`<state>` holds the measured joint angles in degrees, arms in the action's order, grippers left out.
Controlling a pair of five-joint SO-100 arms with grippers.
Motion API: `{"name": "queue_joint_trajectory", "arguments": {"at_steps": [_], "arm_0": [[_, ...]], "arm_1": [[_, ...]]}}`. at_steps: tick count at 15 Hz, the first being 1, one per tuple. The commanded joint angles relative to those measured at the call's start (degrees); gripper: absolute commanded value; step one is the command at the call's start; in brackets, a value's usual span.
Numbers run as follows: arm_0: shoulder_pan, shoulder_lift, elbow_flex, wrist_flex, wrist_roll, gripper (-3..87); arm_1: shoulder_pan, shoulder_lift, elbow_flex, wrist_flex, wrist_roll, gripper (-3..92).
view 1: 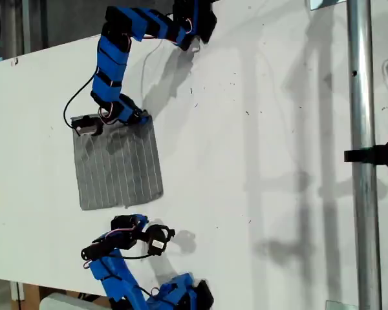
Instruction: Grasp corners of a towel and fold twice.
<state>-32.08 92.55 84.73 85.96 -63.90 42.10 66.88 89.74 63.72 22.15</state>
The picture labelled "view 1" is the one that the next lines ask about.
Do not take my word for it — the grey striped towel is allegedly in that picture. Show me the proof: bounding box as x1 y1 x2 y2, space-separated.
71 112 164 211

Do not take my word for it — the camera black cable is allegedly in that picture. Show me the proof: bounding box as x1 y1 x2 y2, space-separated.
118 250 156 261
63 74 96 129

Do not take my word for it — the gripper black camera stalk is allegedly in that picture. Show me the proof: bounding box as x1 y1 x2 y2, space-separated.
145 224 176 243

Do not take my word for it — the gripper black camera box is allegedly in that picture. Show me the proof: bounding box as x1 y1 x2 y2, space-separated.
147 237 167 256
70 114 104 137

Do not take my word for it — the thin white cable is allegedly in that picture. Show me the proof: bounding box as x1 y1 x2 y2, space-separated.
140 38 166 112

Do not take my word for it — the steel post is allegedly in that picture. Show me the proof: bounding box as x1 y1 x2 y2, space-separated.
346 0 383 310

